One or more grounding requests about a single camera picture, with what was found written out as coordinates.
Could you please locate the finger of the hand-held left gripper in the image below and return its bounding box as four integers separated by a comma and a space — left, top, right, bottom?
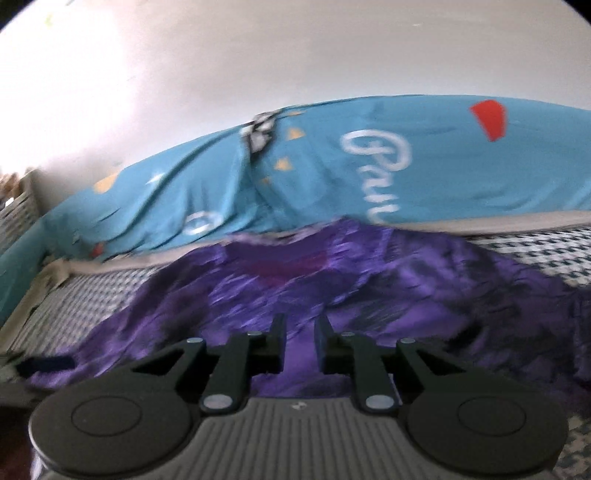
11, 354, 77, 377

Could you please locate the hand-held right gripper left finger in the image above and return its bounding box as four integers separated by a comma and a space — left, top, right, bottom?
131, 314, 287, 414

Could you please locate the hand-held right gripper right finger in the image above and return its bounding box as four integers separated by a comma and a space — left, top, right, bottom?
314, 316, 465, 414

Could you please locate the purple floral garment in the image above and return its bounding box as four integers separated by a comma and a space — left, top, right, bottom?
28, 217, 591, 407

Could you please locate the white perforated laundry basket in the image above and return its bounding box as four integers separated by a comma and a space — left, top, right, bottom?
0, 173, 40, 252

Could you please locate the blue printed bed sheet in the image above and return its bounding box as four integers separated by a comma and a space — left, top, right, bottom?
0, 95, 591, 273

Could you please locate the houndstooth bed mat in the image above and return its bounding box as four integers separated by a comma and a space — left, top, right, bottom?
0, 224, 591, 480

